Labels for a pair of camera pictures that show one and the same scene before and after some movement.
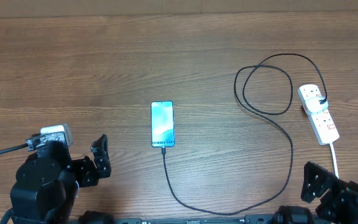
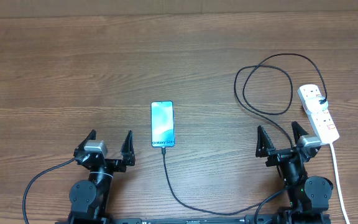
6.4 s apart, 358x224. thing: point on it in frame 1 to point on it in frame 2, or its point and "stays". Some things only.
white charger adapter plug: [313, 105] stays
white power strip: [321, 123] stays
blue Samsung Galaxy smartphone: [162, 124] stays
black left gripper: [87, 168] to [119, 164]
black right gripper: [317, 181] to [264, 148]
